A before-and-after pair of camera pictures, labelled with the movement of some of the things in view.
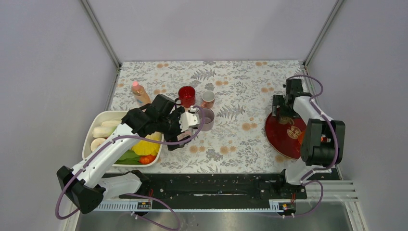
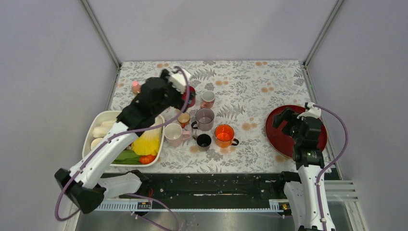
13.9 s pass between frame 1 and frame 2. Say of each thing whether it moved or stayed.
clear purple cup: stayed
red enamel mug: stayed
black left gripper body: moved
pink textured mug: stayed
